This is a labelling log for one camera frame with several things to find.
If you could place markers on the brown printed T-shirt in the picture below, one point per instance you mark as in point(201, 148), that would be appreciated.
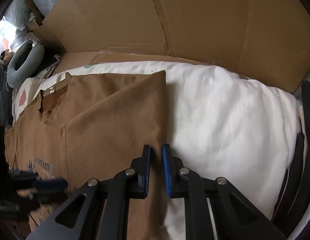
point(107, 117)

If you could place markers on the brown plush toy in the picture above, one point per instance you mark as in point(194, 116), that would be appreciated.
point(6, 56)

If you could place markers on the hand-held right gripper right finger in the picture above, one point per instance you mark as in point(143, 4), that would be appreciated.
point(167, 170)

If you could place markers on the floral cloth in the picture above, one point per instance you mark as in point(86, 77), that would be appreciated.
point(48, 72)

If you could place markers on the grey neck pillow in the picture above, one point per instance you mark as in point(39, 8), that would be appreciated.
point(34, 57)

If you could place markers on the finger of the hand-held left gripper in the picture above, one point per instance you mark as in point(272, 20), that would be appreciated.
point(52, 184)

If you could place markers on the brown cardboard sheet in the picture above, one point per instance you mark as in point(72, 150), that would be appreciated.
point(195, 17)

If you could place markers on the black frame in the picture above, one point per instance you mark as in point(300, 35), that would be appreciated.
point(309, 105)

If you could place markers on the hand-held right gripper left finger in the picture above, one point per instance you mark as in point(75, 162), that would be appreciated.
point(145, 170)

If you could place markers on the cream printed blanket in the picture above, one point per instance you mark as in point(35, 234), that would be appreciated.
point(220, 130)

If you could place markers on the dark grey garment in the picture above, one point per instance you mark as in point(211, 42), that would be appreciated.
point(1, 92)

